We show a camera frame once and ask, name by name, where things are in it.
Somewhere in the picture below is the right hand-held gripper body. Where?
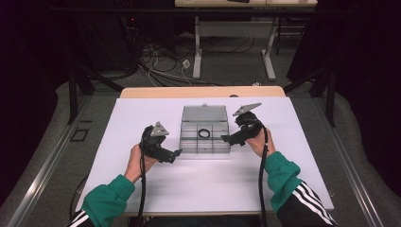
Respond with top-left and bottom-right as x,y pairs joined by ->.
231,102 -> 264,147

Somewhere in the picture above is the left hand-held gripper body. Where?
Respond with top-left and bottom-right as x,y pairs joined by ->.
140,121 -> 178,165

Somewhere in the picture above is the clear plastic compartment box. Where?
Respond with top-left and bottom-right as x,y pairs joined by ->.
179,103 -> 231,154

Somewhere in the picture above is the person's right hand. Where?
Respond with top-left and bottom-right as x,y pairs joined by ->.
245,127 -> 277,159

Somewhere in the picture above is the person's left hand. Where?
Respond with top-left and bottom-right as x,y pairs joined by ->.
124,144 -> 159,184

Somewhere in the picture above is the white table mat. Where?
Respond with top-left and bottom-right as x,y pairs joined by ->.
75,96 -> 335,216

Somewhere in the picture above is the light wooden table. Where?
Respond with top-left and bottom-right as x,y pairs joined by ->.
119,85 -> 287,99

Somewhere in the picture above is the black metal stand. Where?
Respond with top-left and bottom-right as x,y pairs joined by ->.
283,67 -> 337,127
67,67 -> 124,126

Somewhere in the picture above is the white desk with metal legs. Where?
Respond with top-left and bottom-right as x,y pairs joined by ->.
174,0 -> 319,81

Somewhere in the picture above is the dark curtain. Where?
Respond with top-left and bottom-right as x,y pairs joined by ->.
0,0 -> 77,202
287,0 -> 401,200

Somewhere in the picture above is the left hand-held gripper cable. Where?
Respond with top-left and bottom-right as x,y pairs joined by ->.
135,126 -> 149,227

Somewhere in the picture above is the hand-held gripper cable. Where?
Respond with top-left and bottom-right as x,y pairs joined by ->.
257,121 -> 270,227
135,126 -> 149,227

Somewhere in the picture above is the right hand-held gripper cable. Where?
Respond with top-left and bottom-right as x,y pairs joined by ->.
257,121 -> 270,227

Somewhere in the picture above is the tangle of floor cables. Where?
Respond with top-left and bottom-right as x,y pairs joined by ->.
126,27 -> 221,88

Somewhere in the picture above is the black cable loop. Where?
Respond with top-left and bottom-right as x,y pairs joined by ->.
69,174 -> 89,218

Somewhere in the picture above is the aluminium floor rail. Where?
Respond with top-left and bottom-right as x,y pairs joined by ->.
313,97 -> 384,227
6,94 -> 93,227

